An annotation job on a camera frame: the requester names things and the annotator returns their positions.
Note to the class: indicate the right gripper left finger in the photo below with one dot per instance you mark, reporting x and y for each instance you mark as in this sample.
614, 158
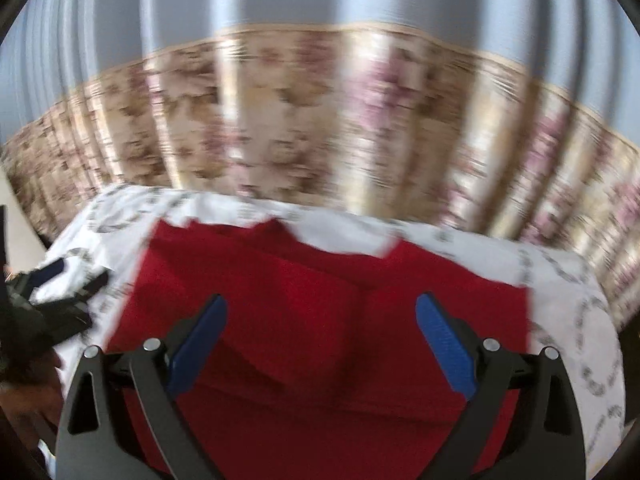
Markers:
96, 439

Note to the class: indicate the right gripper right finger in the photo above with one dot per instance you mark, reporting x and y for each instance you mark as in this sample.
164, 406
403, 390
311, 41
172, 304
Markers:
520, 420

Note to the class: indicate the red knitted sweater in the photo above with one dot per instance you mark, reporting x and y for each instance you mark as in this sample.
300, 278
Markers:
321, 371

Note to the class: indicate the person's left hand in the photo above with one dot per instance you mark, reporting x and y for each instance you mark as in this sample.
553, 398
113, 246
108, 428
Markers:
44, 397

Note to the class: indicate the beige board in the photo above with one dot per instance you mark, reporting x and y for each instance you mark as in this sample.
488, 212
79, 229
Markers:
23, 246

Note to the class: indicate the patterned bed sheet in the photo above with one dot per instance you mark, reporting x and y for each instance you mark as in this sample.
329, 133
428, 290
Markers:
567, 309

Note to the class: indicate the blue floral curtain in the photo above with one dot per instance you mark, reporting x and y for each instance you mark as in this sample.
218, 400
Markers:
517, 119

